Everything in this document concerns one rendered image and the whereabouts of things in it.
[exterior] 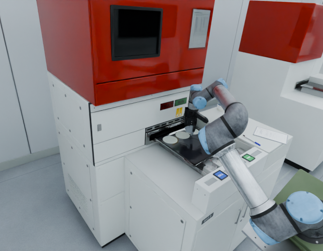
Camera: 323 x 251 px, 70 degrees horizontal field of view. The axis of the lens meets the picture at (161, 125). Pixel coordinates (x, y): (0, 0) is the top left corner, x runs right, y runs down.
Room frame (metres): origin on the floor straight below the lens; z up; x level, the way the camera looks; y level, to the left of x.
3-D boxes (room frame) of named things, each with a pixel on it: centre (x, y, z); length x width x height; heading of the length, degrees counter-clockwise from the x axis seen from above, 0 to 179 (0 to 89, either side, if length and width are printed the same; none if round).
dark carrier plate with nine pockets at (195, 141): (1.32, -0.22, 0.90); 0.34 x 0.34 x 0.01; 42
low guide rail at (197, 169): (1.19, -0.17, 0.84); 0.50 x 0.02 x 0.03; 42
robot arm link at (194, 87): (1.39, -0.20, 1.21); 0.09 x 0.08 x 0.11; 6
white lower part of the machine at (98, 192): (1.61, 0.30, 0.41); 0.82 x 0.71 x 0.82; 132
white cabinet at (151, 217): (1.30, -0.35, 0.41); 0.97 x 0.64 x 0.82; 132
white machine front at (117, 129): (1.36, 0.08, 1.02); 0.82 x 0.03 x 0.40; 132
